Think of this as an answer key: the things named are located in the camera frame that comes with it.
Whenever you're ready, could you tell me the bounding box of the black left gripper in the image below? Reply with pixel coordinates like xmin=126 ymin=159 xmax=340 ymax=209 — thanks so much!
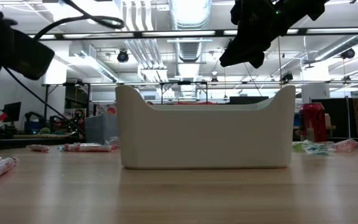
xmin=0 ymin=0 xmax=56 ymax=88

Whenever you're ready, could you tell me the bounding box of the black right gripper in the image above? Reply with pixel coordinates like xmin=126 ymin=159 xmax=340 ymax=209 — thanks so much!
xmin=218 ymin=0 xmax=293 ymax=70

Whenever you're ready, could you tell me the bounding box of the Smarties candy roll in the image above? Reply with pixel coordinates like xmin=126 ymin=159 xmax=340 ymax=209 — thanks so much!
xmin=26 ymin=144 xmax=51 ymax=154
xmin=0 ymin=156 xmax=20 ymax=180
xmin=59 ymin=142 xmax=120 ymax=153

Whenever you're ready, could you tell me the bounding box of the green hard candy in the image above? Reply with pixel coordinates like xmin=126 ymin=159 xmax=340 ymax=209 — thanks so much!
xmin=291 ymin=139 xmax=334 ymax=156

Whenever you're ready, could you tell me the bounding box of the wide black screen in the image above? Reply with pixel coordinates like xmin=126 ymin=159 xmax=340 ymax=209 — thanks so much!
xmin=229 ymin=96 xmax=270 ymax=105

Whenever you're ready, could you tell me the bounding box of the black computer monitor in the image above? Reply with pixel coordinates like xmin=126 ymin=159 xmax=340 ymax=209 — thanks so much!
xmin=2 ymin=101 xmax=22 ymax=123

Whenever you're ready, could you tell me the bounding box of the red soda can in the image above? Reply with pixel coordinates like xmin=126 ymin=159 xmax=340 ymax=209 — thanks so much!
xmin=299 ymin=102 xmax=328 ymax=143

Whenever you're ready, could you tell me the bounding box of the white plastic bin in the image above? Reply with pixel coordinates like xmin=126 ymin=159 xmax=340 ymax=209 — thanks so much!
xmin=115 ymin=85 xmax=296 ymax=170

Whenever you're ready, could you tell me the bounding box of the black partition panel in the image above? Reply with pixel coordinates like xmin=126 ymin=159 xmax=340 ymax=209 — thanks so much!
xmin=311 ymin=98 xmax=351 ymax=139

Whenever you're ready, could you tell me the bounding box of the long black ceiling light bar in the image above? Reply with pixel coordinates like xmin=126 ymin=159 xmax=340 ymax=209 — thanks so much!
xmin=26 ymin=27 xmax=358 ymax=40

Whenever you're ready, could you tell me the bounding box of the clear grey plastic bin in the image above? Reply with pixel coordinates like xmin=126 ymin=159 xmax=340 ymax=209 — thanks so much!
xmin=84 ymin=113 xmax=120 ymax=147

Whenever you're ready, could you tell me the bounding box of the thin hanging cable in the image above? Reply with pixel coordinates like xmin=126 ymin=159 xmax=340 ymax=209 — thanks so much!
xmin=277 ymin=36 xmax=283 ymax=98

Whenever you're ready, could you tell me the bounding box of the silver ventilation duct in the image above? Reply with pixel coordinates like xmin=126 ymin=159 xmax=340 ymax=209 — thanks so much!
xmin=168 ymin=0 xmax=213 ymax=63

